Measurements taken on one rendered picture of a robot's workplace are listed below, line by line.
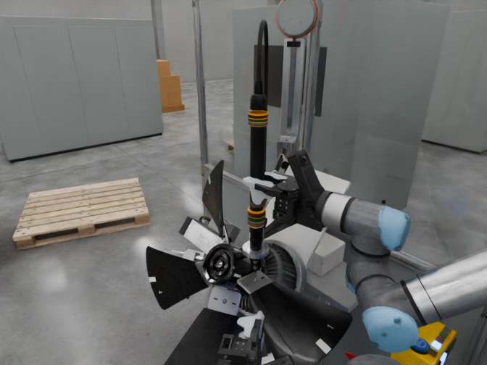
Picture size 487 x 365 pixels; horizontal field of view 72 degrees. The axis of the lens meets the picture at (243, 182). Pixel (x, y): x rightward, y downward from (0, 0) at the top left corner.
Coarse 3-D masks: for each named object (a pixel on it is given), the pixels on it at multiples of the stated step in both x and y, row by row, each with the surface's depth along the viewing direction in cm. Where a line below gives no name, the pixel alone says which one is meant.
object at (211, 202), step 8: (216, 168) 113; (216, 176) 112; (208, 184) 119; (216, 184) 111; (208, 192) 119; (216, 192) 110; (208, 200) 119; (216, 200) 109; (208, 208) 121; (216, 208) 109; (216, 216) 110; (216, 224) 114
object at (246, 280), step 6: (258, 270) 96; (246, 276) 93; (252, 276) 94; (258, 276) 94; (264, 276) 94; (240, 282) 90; (246, 282) 91; (252, 282) 91; (258, 282) 92; (264, 282) 92; (270, 282) 92; (246, 288) 89; (252, 288) 89; (258, 288) 90
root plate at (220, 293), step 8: (216, 288) 96; (216, 296) 96; (224, 296) 96; (232, 296) 97; (240, 296) 97; (208, 304) 95; (216, 304) 95; (224, 304) 96; (232, 304) 96; (224, 312) 95; (232, 312) 96
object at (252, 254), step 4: (264, 228) 88; (264, 232) 89; (244, 244) 89; (248, 244) 89; (264, 244) 89; (244, 248) 87; (248, 248) 87; (264, 248) 87; (268, 248) 87; (244, 252) 86; (248, 252) 85; (252, 252) 85; (256, 252) 85; (260, 252) 85; (264, 252) 85; (268, 252) 86; (248, 256) 85; (252, 256) 84; (256, 256) 84; (260, 256) 84; (264, 256) 85
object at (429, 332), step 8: (424, 328) 92; (432, 328) 92; (440, 328) 92; (424, 336) 90; (432, 336) 90; (440, 336) 90; (448, 336) 90; (448, 344) 88; (408, 352) 86; (416, 352) 85; (424, 352) 85; (440, 352) 85; (400, 360) 88; (408, 360) 87; (416, 360) 85; (424, 360) 83; (432, 360) 83; (440, 360) 86
